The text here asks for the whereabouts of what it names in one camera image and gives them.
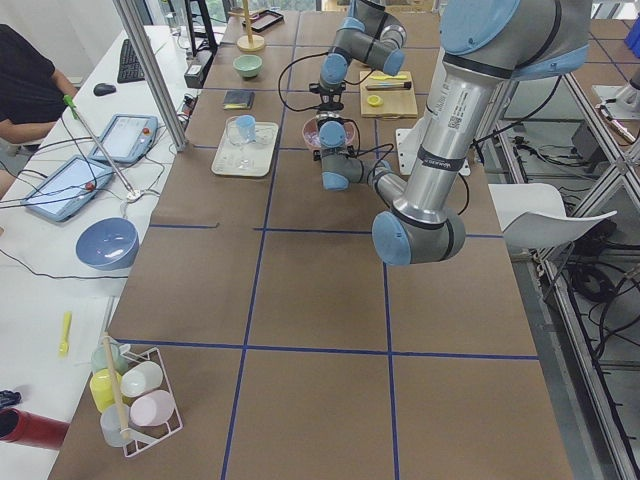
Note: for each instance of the blue bowl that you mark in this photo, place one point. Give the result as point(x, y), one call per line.
point(109, 244)

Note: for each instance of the metal rod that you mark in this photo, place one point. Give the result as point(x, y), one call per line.
point(382, 86)

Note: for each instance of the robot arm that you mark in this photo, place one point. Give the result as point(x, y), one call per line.
point(369, 35)
point(484, 43)

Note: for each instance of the black mouse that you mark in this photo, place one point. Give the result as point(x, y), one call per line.
point(103, 89)

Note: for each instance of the white wire cup rack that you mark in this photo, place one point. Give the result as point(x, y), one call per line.
point(133, 395)

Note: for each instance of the light blue cup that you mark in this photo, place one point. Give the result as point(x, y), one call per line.
point(246, 127)

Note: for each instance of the black keyboard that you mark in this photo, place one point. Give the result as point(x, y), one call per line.
point(129, 68)

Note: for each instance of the person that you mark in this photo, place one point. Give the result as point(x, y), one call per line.
point(32, 90)

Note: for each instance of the grey folded cloth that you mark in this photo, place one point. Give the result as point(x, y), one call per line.
point(239, 97)

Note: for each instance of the teach pendant far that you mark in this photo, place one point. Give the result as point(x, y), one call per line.
point(127, 138)

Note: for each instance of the red cylinder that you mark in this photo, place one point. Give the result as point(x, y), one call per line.
point(25, 428)

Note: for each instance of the cream bear tray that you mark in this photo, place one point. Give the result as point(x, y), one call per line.
point(223, 163)

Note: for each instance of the pile of clear ice cubes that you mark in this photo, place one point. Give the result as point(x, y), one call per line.
point(311, 136)

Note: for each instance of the yellow sponge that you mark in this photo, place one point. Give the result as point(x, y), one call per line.
point(236, 107)

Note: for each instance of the wooden stand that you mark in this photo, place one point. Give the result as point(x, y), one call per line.
point(249, 42)

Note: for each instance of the pink bowl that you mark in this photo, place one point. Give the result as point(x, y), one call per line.
point(349, 129)

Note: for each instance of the green bowl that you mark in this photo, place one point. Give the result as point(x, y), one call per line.
point(248, 65)

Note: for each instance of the aluminium frame post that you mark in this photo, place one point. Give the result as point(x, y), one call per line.
point(135, 30)

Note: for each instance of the lemon slice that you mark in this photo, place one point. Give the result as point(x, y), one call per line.
point(374, 101)

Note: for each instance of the wooden cutting board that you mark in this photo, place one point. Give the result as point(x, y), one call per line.
point(397, 103)

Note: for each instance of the teach pendant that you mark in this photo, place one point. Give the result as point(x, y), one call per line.
point(68, 189)
point(127, 138)

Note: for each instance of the yellow plastic knife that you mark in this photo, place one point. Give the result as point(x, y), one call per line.
point(384, 78)

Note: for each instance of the teach pendant near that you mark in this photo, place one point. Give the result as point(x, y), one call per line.
point(68, 189)

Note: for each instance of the clear wine glass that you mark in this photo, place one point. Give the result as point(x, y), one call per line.
point(248, 158)

